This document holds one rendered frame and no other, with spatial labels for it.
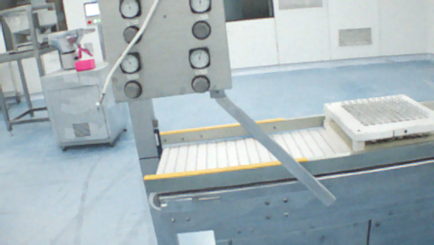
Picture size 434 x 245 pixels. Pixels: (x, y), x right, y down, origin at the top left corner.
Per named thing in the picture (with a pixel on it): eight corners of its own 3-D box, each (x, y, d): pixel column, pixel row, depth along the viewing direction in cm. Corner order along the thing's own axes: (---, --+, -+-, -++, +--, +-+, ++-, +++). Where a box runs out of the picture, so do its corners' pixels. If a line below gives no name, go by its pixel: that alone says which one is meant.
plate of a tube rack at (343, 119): (354, 143, 77) (354, 133, 77) (322, 110, 101) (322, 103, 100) (452, 129, 77) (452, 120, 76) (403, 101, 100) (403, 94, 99)
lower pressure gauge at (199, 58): (190, 70, 65) (187, 49, 64) (190, 69, 67) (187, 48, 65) (211, 67, 65) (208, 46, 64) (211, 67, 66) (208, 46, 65)
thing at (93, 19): (92, 64, 360) (81, 2, 340) (95, 63, 369) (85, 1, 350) (113, 61, 358) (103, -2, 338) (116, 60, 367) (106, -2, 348)
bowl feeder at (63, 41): (48, 74, 343) (40, 36, 331) (64, 67, 377) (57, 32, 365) (93, 67, 338) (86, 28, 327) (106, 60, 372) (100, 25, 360)
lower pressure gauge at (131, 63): (121, 75, 65) (117, 54, 64) (122, 74, 67) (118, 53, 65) (141, 72, 65) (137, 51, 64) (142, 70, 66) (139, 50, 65)
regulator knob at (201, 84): (191, 97, 66) (188, 73, 64) (192, 94, 68) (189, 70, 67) (211, 94, 65) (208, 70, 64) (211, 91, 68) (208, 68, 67)
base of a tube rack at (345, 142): (353, 163, 79) (354, 153, 78) (323, 127, 102) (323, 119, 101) (449, 149, 78) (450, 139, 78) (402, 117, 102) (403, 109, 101)
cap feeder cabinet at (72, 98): (56, 153, 352) (38, 78, 328) (79, 133, 406) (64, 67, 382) (115, 148, 346) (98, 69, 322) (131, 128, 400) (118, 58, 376)
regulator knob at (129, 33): (122, 47, 63) (118, 22, 61) (125, 46, 65) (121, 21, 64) (141, 44, 63) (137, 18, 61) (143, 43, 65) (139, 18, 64)
